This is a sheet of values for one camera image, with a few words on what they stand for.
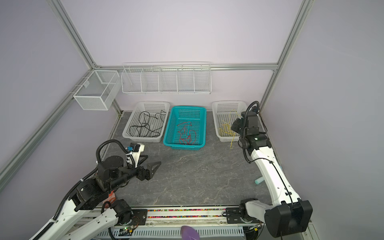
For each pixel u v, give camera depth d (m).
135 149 0.55
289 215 0.38
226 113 1.09
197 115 1.12
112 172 0.47
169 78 0.97
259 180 0.83
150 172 0.58
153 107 1.16
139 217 0.73
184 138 1.05
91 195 0.44
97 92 0.96
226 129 1.09
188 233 0.70
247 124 0.55
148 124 1.12
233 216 0.74
